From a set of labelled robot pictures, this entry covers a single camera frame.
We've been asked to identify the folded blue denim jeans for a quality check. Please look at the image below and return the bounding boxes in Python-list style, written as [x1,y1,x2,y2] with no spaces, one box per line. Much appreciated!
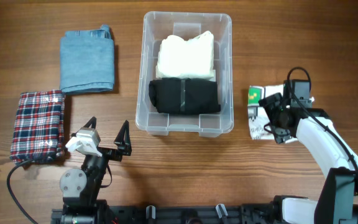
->
[60,24,115,94]

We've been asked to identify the clear plastic storage bin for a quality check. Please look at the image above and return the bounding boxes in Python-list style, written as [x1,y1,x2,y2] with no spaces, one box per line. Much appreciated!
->
[135,11,234,138]

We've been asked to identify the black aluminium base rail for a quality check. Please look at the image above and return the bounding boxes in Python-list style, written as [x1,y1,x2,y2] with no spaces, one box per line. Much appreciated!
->
[50,203,328,224]

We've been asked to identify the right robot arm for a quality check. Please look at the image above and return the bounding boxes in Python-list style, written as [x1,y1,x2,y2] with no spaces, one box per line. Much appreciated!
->
[259,93,358,223]

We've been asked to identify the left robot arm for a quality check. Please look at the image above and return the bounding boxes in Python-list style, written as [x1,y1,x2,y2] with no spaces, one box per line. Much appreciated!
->
[51,117,132,224]

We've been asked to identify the black garment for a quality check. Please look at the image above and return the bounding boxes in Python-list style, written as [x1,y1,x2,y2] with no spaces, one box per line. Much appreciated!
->
[149,78,221,115]

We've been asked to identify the folded red plaid shirt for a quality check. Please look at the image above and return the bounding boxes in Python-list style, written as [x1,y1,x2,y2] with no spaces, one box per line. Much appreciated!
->
[10,90,65,164]

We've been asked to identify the cream white cloth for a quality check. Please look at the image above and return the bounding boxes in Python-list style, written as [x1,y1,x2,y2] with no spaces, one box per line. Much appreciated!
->
[155,30,216,81]

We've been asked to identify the white printed t-shirt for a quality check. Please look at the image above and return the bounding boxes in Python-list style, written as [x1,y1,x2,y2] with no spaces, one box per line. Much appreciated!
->
[247,84,316,144]

